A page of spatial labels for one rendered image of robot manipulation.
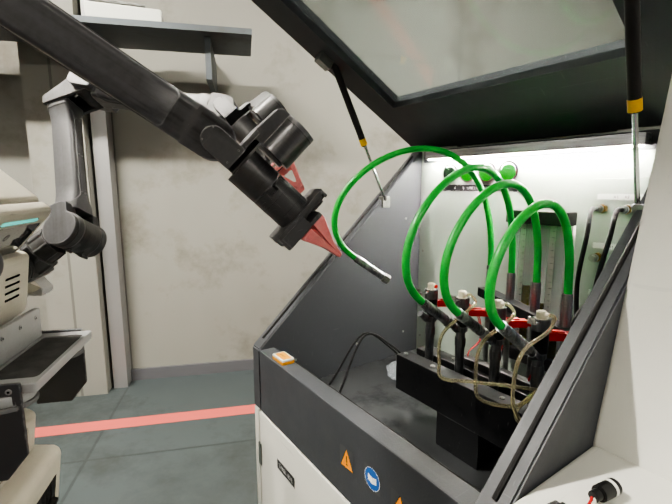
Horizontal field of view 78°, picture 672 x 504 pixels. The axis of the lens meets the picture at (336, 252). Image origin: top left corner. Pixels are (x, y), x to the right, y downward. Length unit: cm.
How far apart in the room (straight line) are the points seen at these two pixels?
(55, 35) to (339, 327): 88
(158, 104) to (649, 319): 71
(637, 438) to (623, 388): 6
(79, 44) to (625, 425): 85
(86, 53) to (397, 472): 69
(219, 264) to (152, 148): 88
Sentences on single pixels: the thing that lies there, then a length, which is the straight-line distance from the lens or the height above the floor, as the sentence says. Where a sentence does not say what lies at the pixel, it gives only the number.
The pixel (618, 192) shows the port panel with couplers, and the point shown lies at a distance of 100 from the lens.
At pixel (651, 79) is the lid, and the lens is 92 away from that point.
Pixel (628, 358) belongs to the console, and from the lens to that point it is 72.
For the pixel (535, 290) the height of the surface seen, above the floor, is 114.
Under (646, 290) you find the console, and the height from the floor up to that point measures 120.
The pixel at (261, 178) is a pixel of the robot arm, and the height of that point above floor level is 136.
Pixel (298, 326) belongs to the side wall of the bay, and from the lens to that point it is 110.
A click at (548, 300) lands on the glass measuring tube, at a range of 107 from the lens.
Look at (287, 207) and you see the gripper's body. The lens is 61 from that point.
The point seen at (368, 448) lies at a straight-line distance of 75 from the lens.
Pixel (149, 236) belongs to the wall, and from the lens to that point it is 309.
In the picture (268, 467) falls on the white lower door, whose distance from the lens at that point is 118.
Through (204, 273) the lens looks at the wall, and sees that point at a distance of 308.
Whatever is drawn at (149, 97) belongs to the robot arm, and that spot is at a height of 145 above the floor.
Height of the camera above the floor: 134
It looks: 9 degrees down
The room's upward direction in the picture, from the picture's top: straight up
